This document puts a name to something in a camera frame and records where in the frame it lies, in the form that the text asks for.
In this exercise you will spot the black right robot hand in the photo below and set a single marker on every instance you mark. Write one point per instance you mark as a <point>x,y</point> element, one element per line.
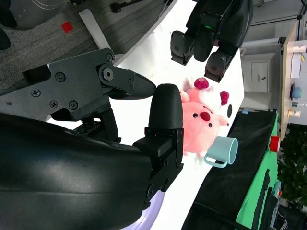
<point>72,172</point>

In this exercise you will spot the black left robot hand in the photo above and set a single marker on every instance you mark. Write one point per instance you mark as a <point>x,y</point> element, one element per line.
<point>225,21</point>

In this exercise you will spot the pink plush pig doll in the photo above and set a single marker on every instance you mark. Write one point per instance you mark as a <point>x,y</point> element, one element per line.
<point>199,129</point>

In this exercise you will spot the lavender plastic plate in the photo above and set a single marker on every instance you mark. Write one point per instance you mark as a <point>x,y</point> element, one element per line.
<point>153,210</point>

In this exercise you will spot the white cabinet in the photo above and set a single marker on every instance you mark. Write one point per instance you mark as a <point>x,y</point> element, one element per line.
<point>259,76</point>

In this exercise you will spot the black stand pole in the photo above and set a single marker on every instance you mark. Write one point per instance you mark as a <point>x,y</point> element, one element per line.
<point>299,16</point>

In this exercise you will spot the white box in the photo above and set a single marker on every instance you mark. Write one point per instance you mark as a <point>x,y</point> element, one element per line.
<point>295,65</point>

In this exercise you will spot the black table grommet hole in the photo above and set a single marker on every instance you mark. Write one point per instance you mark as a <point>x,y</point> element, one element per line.
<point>229,110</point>

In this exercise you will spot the blue binder clip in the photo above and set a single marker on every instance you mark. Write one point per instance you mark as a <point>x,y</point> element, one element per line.
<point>245,111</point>

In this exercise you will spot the light wooden desk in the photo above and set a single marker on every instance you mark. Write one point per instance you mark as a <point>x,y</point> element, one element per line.
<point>286,95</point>

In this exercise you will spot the blue bowl stack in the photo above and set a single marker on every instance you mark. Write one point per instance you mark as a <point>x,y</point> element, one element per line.
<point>297,92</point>

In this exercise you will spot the black chair base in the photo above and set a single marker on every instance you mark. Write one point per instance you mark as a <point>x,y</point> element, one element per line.
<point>117,7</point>

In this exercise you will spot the small yellow cup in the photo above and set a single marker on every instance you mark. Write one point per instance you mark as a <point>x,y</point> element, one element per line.
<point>294,113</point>

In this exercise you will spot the light blue plastic mug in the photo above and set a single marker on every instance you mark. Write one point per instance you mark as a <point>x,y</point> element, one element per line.
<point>223,148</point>

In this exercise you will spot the white table leg bar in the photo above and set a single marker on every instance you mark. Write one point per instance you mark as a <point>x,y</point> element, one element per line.
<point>92,26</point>

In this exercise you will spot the red square floor mark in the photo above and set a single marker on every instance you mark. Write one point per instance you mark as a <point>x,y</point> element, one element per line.
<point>67,27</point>

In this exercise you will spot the black rounded object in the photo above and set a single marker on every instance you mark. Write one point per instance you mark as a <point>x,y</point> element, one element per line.
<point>4,40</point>
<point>6,18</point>

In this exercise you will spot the black backdrop cloth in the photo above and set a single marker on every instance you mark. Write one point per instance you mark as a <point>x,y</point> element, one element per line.
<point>227,187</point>

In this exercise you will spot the green leafy plant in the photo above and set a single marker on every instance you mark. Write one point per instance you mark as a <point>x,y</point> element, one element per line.
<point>293,163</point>

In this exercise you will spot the grey rounded machine housing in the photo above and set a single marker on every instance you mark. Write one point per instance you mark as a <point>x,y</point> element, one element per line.
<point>28,14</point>

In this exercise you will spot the green cloth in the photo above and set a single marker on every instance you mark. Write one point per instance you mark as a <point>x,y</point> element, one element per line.
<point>256,191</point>

